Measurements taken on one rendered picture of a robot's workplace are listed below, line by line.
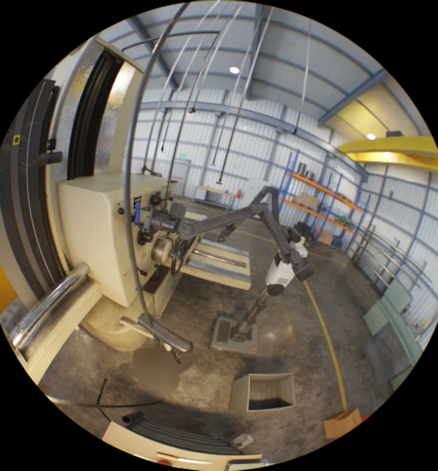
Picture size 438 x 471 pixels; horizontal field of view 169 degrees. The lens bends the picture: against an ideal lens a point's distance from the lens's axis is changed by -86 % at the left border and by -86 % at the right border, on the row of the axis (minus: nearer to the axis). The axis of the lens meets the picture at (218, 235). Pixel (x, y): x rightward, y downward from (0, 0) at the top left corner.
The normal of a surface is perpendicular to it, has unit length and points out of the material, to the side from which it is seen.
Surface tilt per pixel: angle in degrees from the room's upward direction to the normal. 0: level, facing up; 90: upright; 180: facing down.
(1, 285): 90
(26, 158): 90
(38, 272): 90
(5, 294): 90
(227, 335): 0
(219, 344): 0
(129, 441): 0
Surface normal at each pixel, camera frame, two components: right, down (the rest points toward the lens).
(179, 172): -0.13, 0.40
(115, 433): 0.25, -0.87
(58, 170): 0.96, 0.28
